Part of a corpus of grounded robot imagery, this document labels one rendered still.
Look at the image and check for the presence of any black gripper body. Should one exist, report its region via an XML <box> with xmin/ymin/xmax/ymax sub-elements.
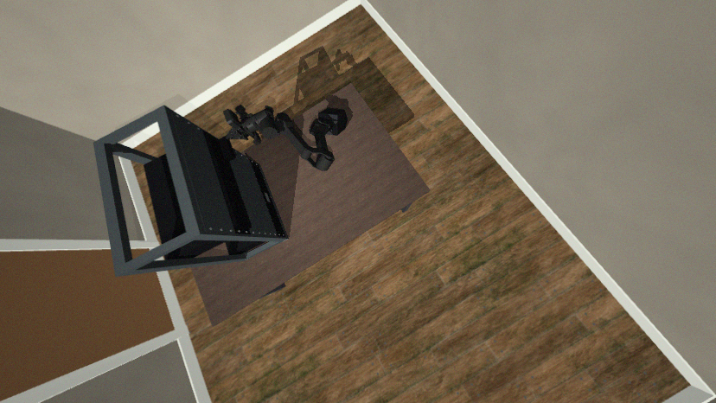
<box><xmin>223</xmin><ymin>109</ymin><xmax>261</xmax><ymax>145</ymax></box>

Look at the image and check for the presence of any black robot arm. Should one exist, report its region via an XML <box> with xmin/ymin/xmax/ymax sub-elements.
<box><xmin>235</xmin><ymin>105</ymin><xmax>336</xmax><ymax>171</ymax></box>

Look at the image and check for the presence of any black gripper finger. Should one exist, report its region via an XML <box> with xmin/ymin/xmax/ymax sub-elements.
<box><xmin>225</xmin><ymin>127</ymin><xmax>241</xmax><ymax>139</ymax></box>
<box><xmin>228</xmin><ymin>132</ymin><xmax>248</xmax><ymax>140</ymax></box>

